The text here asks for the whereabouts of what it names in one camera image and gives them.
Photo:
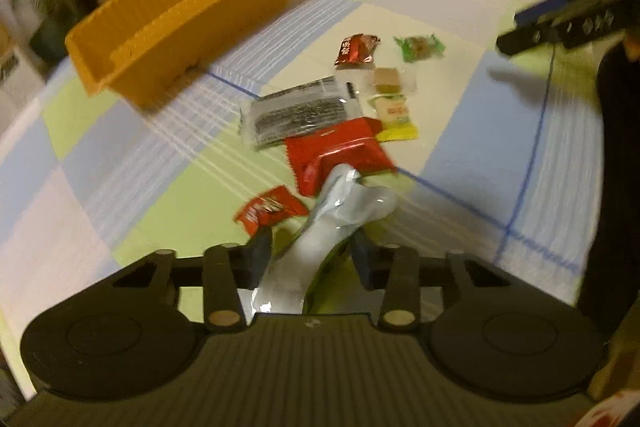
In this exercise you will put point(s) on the large red snack packet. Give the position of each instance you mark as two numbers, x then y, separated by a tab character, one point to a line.
340	149

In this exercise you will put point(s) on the clear wrapped brown candy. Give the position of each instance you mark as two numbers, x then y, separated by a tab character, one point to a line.
391	79

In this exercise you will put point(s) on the white cardboard box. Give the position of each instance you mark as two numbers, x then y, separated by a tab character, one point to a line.
15	72

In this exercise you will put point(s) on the orange plastic tray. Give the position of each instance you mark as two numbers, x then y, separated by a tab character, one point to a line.
200	7

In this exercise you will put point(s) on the checked tablecloth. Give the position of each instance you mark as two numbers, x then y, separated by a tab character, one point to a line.
150	157

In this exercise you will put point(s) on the dark red candy packet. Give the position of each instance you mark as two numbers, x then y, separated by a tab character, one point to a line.
356	49

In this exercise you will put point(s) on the small red snack packet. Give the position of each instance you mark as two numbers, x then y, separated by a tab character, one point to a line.
270	209

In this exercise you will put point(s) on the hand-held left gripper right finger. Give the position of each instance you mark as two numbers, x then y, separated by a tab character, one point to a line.
362	263

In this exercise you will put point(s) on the yellow green snack packet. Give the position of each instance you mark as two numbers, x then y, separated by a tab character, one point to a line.
396	117

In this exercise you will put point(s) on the silver foil snack packet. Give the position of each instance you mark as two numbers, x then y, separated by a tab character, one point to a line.
327	229

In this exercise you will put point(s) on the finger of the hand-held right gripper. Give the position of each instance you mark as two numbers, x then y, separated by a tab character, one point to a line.
545	7
575	31

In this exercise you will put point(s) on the person's right forearm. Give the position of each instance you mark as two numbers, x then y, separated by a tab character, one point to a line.
617	157

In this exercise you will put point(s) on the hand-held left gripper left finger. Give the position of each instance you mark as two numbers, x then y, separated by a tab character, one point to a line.
262	253

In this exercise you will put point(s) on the green wrapped candy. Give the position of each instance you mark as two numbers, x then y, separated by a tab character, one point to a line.
419	47

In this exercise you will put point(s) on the glass jar with dark lid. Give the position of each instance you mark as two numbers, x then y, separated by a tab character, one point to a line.
45	12

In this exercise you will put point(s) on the black silver striped packet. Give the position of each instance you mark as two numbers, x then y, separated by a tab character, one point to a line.
295	112

